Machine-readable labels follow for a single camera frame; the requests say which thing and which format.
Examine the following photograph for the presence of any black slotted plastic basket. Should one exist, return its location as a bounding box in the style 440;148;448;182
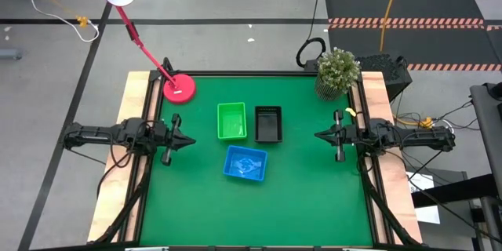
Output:
253;105;284;144

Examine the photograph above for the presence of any black perforated box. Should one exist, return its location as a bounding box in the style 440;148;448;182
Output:
355;53;413;102

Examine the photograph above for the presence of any light green plastic basket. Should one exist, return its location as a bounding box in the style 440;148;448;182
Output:
216;101;248;141

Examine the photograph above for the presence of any black aluminium table frame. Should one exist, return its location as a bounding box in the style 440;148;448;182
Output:
88;69;424;251

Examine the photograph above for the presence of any black hazard-striped floor mat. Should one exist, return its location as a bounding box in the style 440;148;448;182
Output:
328;23;502;72
323;0;486;24

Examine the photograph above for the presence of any blue slotted plastic basket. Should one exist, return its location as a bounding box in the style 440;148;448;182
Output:
222;144;269;182

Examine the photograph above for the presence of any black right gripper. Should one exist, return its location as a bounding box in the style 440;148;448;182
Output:
315;110;360;162

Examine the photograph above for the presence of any red desk lamp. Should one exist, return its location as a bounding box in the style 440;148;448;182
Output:
85;0;197;105

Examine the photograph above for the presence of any white floor cable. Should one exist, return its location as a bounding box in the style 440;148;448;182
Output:
15;0;100;44

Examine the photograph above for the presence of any black coiled floor cable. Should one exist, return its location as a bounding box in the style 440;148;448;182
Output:
295;0;327;70

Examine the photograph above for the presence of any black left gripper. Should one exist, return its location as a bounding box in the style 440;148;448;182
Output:
151;113;196;166

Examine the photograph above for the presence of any white paper sheet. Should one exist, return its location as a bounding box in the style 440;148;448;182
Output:
406;170;442;225

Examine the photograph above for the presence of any grey pipe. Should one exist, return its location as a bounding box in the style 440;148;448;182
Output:
0;48;24;61

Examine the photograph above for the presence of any artificial plant in striped pot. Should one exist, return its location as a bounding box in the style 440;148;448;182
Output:
314;46;362;102

